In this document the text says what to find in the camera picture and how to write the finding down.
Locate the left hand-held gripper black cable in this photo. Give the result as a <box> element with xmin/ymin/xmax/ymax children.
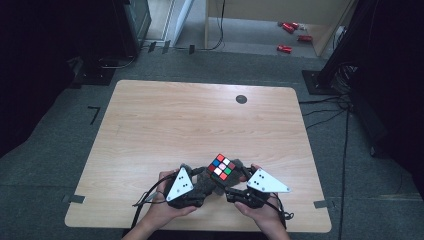
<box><xmin>130</xmin><ymin>173</ymin><xmax>176</xmax><ymax>231</ymax></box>

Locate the black floor base plate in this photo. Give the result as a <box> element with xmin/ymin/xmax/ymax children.
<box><xmin>70</xmin><ymin>56</ymin><xmax>118</xmax><ymax>88</ymax></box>

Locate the black hanging cable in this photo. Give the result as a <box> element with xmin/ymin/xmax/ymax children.
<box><xmin>173</xmin><ymin>0</ymin><xmax>226</xmax><ymax>52</ymax></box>

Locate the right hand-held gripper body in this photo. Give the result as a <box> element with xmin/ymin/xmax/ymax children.
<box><xmin>225</xmin><ymin>167</ymin><xmax>292</xmax><ymax>210</ymax></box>

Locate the hand-held gripper black cable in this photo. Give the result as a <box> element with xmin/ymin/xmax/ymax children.
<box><xmin>266</xmin><ymin>194</ymin><xmax>295</xmax><ymax>231</ymax></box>
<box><xmin>130</xmin><ymin>173</ymin><xmax>176</xmax><ymax>231</ymax></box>

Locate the right hand-held gripper black cable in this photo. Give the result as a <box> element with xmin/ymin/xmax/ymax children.
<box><xmin>266</xmin><ymin>194</ymin><xmax>295</xmax><ymax>231</ymax></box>

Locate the white panel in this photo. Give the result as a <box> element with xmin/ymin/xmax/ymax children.
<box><xmin>171</xmin><ymin>0</ymin><xmax>196</xmax><ymax>48</ymax></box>

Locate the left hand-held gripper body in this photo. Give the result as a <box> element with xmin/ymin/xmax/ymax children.
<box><xmin>165</xmin><ymin>166</ymin><xmax>206</xmax><ymax>210</ymax></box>

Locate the black looped floor cable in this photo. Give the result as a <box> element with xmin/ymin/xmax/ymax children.
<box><xmin>98</xmin><ymin>54</ymin><xmax>138</xmax><ymax>70</ymax></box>

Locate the black stand pole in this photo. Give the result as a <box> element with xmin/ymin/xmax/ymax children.
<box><xmin>318</xmin><ymin>0</ymin><xmax>381</xmax><ymax>85</ymax></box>

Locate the grey cloth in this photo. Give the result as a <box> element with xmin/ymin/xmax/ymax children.
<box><xmin>179</xmin><ymin>157</ymin><xmax>248</xmax><ymax>198</ymax></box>

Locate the person's left hand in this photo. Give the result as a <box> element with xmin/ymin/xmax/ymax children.
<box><xmin>145</xmin><ymin>169</ymin><xmax>198</xmax><ymax>232</ymax></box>

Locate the multicoloured puzzle cube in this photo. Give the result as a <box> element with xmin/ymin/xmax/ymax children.
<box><xmin>206</xmin><ymin>153</ymin><xmax>237</xmax><ymax>188</ymax></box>

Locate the person's right hand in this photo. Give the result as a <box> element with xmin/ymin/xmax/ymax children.
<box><xmin>233</xmin><ymin>162</ymin><xmax>285</xmax><ymax>235</ymax></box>

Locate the dark cabinet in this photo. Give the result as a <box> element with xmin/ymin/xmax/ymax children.
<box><xmin>111</xmin><ymin>0</ymin><xmax>153</xmax><ymax>58</ymax></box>

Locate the light wooden partition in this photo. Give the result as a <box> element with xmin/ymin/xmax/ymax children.
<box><xmin>203</xmin><ymin>0</ymin><xmax>356</xmax><ymax>58</ymax></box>

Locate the black stand base plate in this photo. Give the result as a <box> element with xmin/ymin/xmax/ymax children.
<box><xmin>301</xmin><ymin>69</ymin><xmax>338</xmax><ymax>96</ymax></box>

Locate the grey tape piece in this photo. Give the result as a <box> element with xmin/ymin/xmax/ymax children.
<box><xmin>313</xmin><ymin>199</ymin><xmax>336</xmax><ymax>210</ymax></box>
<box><xmin>61</xmin><ymin>194</ymin><xmax>86</xmax><ymax>205</ymax></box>

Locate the coiled cable bundle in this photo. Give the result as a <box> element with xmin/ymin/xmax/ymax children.
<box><xmin>331</xmin><ymin>64</ymin><xmax>358</xmax><ymax>95</ymax></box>

